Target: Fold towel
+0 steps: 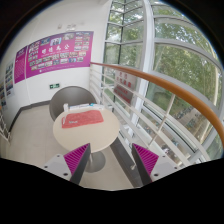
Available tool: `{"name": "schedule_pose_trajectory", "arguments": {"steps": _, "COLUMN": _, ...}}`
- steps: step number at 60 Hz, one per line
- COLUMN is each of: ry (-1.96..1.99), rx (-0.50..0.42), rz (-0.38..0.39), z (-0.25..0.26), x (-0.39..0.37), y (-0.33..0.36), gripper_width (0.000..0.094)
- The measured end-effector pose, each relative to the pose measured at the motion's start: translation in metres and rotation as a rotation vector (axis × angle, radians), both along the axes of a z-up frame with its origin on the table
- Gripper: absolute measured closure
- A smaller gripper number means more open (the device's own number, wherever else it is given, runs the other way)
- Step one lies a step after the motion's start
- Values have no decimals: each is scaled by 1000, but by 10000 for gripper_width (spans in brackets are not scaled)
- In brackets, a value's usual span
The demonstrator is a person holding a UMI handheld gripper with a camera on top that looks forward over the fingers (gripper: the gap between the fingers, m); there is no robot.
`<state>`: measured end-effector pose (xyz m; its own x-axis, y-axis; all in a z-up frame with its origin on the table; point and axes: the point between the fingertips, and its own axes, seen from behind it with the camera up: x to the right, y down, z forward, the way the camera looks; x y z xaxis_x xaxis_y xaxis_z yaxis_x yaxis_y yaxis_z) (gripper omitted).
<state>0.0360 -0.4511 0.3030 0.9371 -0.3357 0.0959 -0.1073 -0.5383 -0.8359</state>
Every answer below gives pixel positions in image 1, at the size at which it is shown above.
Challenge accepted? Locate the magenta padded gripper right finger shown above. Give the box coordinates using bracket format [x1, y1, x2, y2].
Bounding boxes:
[132, 144, 179, 185]

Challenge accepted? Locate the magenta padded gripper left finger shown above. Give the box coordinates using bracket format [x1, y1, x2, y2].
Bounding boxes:
[43, 144, 91, 184]

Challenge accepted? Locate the red towel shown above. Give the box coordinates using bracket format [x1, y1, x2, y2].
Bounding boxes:
[61, 110, 104, 128]

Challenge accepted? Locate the round beige table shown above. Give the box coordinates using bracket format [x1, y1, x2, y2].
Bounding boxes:
[53, 109, 120, 173]

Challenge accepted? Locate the white metal railing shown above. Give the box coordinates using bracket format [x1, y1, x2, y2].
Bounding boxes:
[90, 65, 211, 168]

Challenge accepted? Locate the white box on table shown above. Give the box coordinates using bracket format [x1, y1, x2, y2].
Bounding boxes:
[63, 103, 105, 112]

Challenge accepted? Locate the grey round-backed chair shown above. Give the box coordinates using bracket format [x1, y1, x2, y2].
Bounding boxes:
[49, 86, 96, 120]

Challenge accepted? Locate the orange wooden handrail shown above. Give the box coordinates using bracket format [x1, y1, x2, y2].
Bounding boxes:
[91, 62, 224, 147]

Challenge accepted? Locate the green exit sign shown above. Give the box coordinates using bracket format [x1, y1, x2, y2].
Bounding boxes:
[49, 83, 60, 89]

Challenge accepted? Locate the red white notice sign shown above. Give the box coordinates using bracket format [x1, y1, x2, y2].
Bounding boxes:
[114, 71, 137, 104]

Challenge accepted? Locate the photo wall poster left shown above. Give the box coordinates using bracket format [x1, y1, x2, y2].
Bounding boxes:
[5, 62, 14, 97]

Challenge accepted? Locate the large magenta wall poster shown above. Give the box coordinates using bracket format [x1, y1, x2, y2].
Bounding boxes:
[26, 31, 93, 78]

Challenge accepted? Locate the narrow magenta wall poster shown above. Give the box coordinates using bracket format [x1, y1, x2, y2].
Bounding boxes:
[14, 47, 27, 83]

